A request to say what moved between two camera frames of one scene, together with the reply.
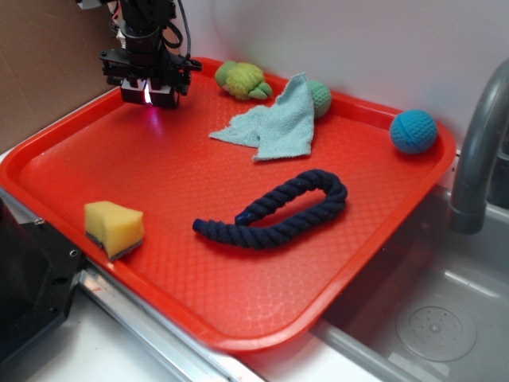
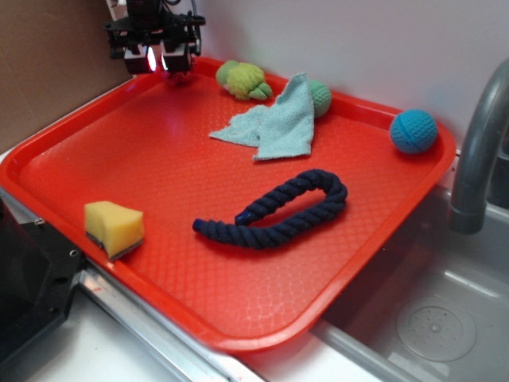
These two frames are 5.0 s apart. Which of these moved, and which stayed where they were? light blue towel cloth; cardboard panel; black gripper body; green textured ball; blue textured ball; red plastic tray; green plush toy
Moved: black gripper body
Stayed: green textured ball; red plastic tray; light blue towel cloth; green plush toy; cardboard panel; blue textured ball
